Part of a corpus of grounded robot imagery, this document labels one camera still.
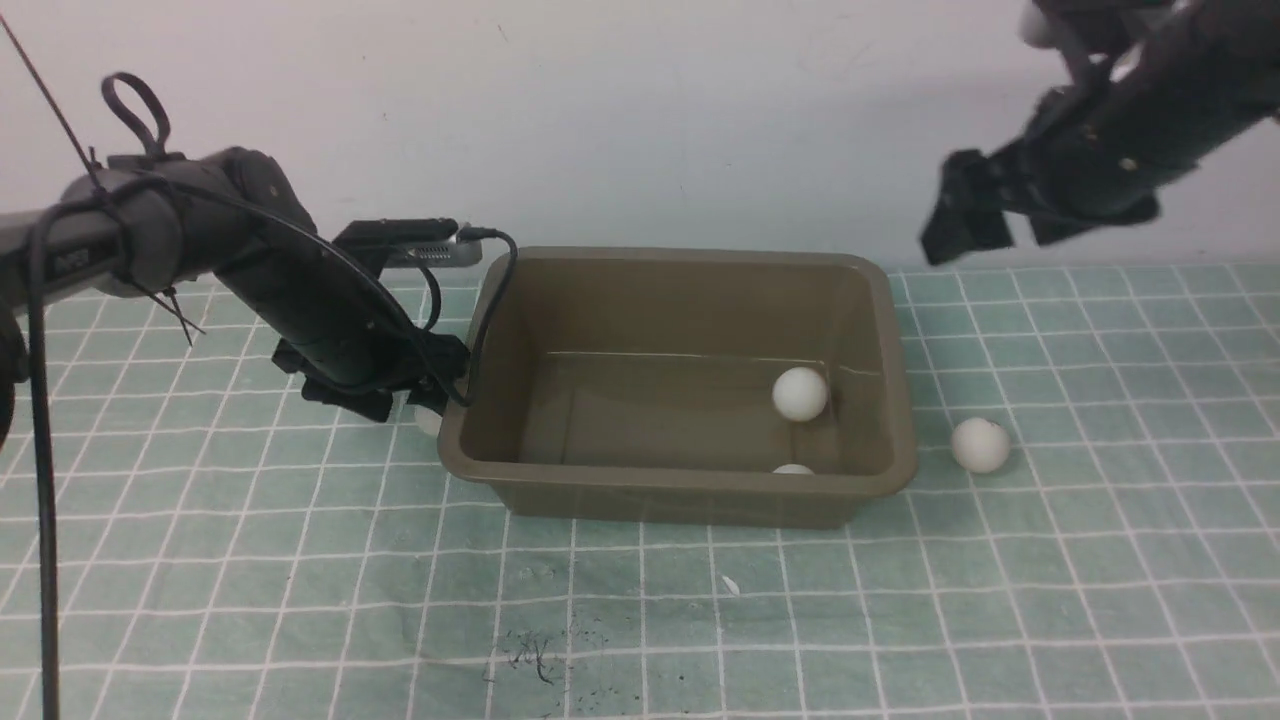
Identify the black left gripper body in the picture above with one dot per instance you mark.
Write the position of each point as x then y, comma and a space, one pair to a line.
364, 379

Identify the olive plastic storage bin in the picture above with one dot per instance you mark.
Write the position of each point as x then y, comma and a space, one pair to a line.
635, 385

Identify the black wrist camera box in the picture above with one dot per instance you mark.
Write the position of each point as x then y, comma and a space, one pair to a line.
408, 243

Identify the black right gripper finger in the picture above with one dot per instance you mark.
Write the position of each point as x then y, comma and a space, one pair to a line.
968, 215
1055, 226

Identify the green checkered tablecloth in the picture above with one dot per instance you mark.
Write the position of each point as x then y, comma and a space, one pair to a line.
228, 551

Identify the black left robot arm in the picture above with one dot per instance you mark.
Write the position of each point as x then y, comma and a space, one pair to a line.
234, 215

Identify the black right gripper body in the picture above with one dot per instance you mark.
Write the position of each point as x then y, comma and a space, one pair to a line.
1092, 149

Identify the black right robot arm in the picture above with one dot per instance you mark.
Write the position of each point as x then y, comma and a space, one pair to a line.
1155, 87

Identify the white ping-pong ball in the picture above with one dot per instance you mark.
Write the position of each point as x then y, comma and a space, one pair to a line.
800, 394
794, 469
980, 446
428, 421

